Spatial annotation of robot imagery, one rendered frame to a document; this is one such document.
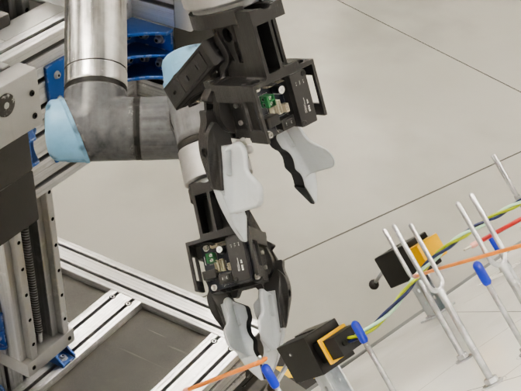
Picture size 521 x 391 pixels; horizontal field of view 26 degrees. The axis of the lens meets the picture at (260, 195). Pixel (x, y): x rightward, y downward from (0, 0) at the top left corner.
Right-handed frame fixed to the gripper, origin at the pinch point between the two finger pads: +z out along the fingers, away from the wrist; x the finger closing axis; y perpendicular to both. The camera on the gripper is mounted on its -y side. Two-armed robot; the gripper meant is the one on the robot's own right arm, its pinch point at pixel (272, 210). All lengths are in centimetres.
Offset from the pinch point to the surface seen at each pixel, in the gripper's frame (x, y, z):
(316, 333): -0.7, 2.6, 12.2
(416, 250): 28.5, -13.7, 19.9
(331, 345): -1.4, 5.3, 12.5
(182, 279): 79, -163, 76
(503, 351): 6.6, 18.9, 14.2
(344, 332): 0.0, 5.9, 11.7
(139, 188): 97, -204, 62
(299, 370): -2.2, 0.3, 16.0
